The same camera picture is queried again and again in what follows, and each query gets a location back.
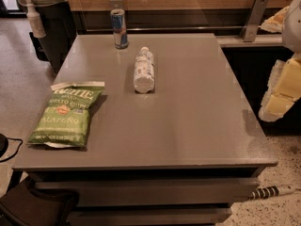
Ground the black white striped cable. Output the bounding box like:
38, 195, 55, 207
247, 184, 297, 202

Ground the grey drawer cabinet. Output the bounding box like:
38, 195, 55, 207
30, 169, 259, 226

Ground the blue silver energy drink can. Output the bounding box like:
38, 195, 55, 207
110, 8, 128, 49

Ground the black cable on floor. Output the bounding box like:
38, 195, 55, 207
0, 133, 24, 164

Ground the white spray bottle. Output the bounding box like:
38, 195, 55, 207
24, 0, 46, 39

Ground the clear plastic water bottle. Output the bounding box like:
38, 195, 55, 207
134, 47, 155, 93

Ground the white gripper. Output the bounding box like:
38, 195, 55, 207
259, 0, 301, 122

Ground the metal wall bracket left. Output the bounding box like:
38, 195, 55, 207
109, 0, 123, 8

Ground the metal wall bracket right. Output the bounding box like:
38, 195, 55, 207
240, 0, 269, 42

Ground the black chair seat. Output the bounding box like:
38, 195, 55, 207
0, 177, 79, 226

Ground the green jalapeno chips bag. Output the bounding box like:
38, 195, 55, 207
28, 81, 104, 148

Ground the dark trash bin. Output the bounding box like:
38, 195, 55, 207
17, 0, 76, 73

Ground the metal wall bracket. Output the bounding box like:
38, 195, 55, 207
240, 0, 269, 42
109, 0, 123, 8

